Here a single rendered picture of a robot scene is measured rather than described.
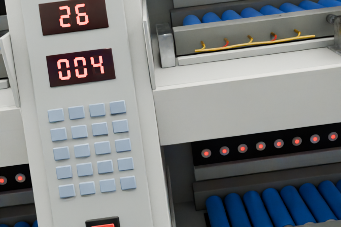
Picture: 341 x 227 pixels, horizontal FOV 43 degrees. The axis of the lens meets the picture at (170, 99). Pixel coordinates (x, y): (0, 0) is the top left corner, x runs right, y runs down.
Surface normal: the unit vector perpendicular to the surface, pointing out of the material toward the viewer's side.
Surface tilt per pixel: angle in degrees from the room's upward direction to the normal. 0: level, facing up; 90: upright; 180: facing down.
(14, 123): 108
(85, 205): 90
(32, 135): 90
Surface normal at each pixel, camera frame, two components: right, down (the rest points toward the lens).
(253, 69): -0.11, -0.93
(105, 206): 0.02, 0.05
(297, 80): 0.06, 0.35
